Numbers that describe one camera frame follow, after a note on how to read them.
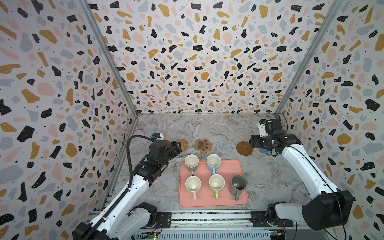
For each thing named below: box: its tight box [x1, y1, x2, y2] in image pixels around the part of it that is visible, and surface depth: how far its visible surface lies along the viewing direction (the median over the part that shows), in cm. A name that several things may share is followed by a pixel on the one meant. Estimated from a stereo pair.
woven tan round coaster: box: [175, 139, 189, 152], surface depth 105 cm
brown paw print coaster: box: [194, 138, 213, 154], surface depth 105 cm
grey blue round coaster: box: [216, 140, 232, 154], surface depth 105 cm
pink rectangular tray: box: [179, 159, 249, 208], surface depth 83 cm
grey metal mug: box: [228, 175, 247, 202], surface depth 78 cm
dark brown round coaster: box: [236, 141, 253, 156], surface depth 102 cm
